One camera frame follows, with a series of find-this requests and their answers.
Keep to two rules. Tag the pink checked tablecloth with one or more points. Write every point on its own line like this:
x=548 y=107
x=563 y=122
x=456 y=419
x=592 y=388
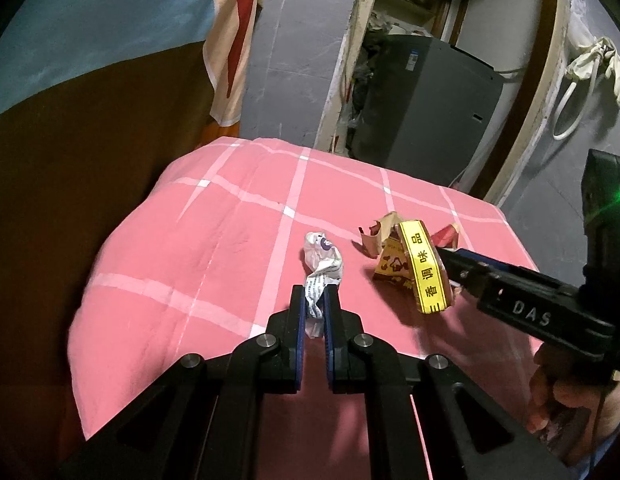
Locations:
x=218 y=246

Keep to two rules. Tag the small white wrapper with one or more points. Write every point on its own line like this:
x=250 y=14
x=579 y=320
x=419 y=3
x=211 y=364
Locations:
x=325 y=263

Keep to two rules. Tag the red beige striped cloth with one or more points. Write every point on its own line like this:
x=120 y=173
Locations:
x=226 y=54

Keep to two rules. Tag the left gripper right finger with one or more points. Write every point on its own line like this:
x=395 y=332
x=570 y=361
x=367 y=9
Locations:
x=425 y=418

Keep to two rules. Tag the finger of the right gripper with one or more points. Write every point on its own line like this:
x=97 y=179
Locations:
x=468 y=269

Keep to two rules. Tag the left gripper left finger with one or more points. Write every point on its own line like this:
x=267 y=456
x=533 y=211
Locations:
x=201 y=418

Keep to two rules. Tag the person's right hand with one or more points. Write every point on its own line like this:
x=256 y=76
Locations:
x=566 y=401

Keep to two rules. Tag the torn red brown carton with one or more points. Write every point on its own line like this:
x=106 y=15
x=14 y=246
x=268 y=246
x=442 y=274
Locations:
x=372 y=240

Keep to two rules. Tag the white rubber gloves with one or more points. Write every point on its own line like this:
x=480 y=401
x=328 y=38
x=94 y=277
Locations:
x=601 y=55

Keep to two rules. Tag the grey washing machine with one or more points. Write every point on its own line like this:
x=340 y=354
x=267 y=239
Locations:
x=426 y=110

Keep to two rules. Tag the yellow seasoning wrapper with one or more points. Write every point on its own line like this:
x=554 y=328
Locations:
x=410 y=260

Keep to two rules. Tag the light blue towel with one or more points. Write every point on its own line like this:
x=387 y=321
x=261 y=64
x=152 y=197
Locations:
x=51 y=41

